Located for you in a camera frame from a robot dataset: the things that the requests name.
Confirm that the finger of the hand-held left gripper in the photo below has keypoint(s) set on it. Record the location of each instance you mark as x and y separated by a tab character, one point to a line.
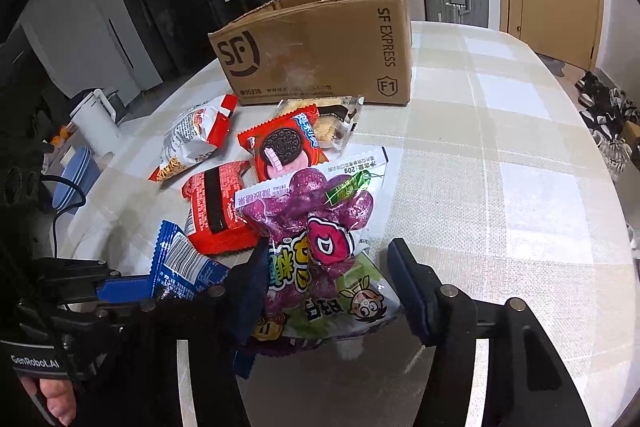
95	317
125	288

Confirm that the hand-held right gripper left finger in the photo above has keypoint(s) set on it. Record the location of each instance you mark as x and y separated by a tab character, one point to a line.
250	287

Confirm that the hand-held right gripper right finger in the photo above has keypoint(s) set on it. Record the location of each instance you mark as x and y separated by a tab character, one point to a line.
415	292

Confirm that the blue snack packet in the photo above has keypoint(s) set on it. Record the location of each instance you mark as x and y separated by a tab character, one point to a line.
185	262

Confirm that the purple grape gummy bag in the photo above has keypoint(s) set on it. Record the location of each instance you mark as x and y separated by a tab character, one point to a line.
310	207

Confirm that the white red noodle snack packet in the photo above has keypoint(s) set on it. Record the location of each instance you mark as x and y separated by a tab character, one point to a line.
192	137

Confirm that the clear cracker packet black label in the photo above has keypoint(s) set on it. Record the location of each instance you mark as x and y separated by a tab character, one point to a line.
332	127

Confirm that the brown cardboard box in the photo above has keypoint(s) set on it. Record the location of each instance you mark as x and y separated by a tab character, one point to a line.
320	52

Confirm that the person's left hand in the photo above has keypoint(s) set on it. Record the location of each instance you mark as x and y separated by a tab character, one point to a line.
52	402

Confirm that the red packet black stripe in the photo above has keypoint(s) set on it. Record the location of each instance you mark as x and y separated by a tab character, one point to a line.
215	207

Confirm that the checked tablecloth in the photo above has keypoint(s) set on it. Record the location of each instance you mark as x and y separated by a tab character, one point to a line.
500	187

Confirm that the red sandwich cookie packet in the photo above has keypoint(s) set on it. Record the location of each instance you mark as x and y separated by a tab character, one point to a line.
285	147

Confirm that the white kettle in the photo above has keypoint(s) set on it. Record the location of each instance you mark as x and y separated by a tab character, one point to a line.
97	119

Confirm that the pile of shoes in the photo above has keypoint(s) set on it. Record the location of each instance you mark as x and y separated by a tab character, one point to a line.
607	122

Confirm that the brown grey door mat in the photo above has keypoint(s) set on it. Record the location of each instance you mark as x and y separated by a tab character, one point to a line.
554	67

